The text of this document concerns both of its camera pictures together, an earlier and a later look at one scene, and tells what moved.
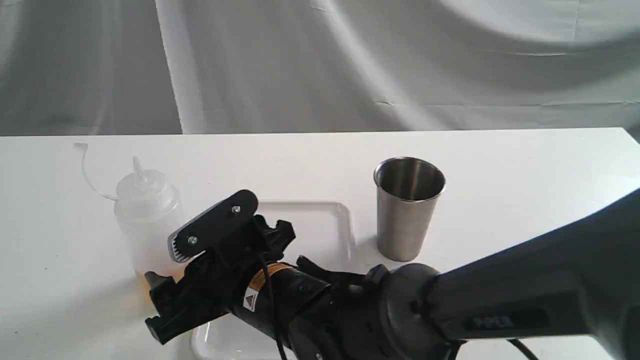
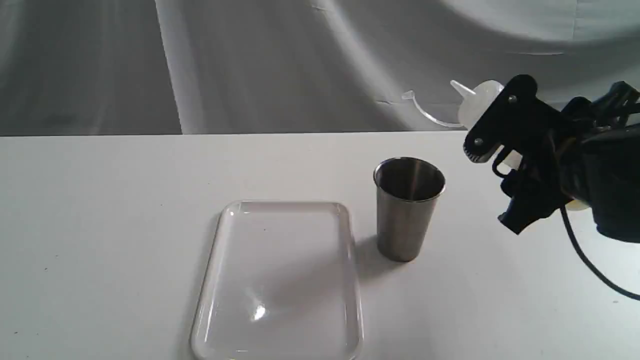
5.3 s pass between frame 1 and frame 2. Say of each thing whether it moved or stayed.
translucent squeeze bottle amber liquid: moved
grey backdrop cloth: stayed
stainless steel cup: stayed
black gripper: moved
